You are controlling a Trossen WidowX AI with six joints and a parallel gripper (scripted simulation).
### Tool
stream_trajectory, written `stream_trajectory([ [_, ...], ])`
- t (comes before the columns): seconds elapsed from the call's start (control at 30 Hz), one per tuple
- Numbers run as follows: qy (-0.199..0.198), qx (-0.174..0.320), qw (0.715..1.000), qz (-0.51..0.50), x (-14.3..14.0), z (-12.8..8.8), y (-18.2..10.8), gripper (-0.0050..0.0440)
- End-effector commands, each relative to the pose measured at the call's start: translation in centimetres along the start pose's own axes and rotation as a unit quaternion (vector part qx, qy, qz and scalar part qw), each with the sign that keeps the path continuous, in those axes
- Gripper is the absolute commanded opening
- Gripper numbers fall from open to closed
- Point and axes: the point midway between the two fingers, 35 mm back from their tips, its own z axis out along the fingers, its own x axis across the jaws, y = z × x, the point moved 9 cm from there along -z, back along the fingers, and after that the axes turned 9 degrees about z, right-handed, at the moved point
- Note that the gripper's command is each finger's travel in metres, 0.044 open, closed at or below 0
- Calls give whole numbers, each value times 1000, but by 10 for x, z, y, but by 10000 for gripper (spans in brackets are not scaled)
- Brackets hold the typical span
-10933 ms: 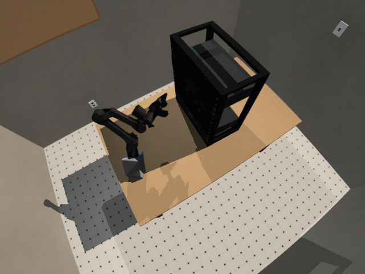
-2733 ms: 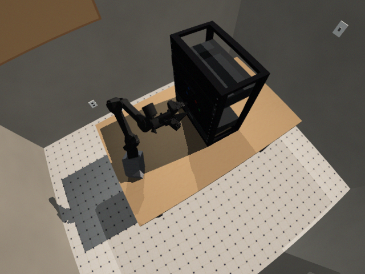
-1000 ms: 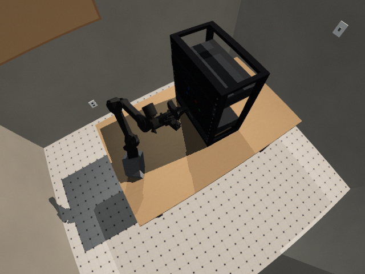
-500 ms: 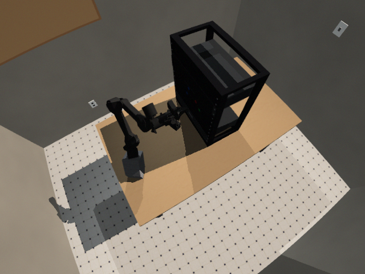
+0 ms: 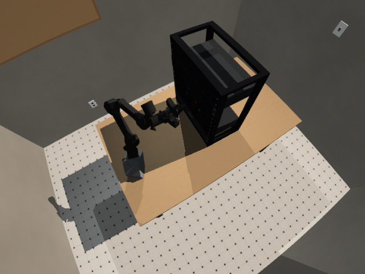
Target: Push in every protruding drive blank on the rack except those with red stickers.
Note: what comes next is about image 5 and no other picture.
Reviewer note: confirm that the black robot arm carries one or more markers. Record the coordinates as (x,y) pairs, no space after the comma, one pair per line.
(144,121)

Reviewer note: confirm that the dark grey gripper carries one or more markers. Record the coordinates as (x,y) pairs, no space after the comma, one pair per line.
(171,108)

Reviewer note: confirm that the black server rack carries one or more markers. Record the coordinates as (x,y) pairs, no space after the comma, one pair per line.
(208,81)

